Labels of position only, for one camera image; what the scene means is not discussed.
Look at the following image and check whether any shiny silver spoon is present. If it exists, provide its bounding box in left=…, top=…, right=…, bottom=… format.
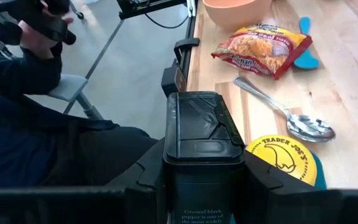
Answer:
left=232, top=75, right=337, bottom=144

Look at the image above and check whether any person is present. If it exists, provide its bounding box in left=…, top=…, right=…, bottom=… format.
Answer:
left=0, top=0, right=158, bottom=194

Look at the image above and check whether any roast beef ramen packet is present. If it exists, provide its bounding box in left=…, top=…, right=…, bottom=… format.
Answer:
left=211, top=23, right=313, bottom=80

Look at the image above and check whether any yellow lid seasoning jar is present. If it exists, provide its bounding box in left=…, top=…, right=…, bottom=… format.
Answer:
left=246, top=134, right=318, bottom=187

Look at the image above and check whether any grey chair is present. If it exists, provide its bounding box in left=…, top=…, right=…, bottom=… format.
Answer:
left=47, top=73, right=104, bottom=121

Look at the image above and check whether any black pepper tin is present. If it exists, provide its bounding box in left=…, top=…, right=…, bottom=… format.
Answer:
left=162, top=90, right=247, bottom=224

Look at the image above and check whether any black equipment stand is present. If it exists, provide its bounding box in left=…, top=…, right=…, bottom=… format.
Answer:
left=116, top=0, right=197, bottom=20

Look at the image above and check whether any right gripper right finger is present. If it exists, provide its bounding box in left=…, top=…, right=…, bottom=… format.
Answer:
left=236, top=151, right=323, bottom=224

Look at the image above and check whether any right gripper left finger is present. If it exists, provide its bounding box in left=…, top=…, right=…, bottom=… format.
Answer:
left=123, top=139, right=168, bottom=224

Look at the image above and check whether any black handheld controller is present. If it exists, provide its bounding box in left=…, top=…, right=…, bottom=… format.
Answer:
left=0, top=0, right=77, bottom=47

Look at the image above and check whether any person's hand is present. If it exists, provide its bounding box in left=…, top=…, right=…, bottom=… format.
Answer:
left=19, top=12, right=74, bottom=60

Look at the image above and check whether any thin black cable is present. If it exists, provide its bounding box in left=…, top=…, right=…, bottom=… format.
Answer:
left=144, top=12, right=190, bottom=30

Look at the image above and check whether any black table-edge camera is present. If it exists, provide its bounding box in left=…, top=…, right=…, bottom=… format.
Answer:
left=161, top=58, right=188, bottom=98

